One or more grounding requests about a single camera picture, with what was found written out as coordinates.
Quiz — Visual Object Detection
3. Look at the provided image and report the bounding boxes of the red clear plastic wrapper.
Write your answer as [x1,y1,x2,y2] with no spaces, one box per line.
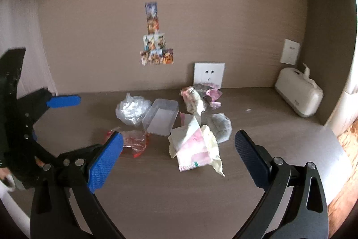
[105,127,151,158]

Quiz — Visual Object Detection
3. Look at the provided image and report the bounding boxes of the crumpled clear plastic bag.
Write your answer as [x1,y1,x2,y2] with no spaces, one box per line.
[115,93,152,127]

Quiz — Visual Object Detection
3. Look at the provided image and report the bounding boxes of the grey crumpled ball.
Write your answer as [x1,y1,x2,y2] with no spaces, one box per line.
[203,113,232,144]

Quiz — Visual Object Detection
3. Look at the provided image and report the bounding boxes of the clear plastic box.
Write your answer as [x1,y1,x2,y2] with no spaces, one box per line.
[142,98,179,137]

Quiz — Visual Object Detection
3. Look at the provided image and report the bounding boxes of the white pink paper wrapper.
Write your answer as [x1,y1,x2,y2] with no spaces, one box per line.
[168,113,224,176]

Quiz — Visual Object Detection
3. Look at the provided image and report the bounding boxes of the pink crumpled wrapper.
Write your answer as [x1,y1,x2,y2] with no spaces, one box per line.
[180,82,224,118]

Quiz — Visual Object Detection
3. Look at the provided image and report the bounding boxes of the orange bed cover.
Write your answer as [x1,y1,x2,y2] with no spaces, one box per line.
[328,119,357,236]

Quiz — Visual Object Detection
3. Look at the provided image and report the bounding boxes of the colourful wall stickers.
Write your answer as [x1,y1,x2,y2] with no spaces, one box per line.
[140,2,174,66]

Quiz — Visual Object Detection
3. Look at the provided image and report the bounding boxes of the white wall socket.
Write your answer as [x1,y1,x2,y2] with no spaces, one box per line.
[193,62,225,88]

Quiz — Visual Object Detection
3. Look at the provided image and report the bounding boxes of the white wall switch plate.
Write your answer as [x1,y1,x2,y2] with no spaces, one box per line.
[280,39,300,65]

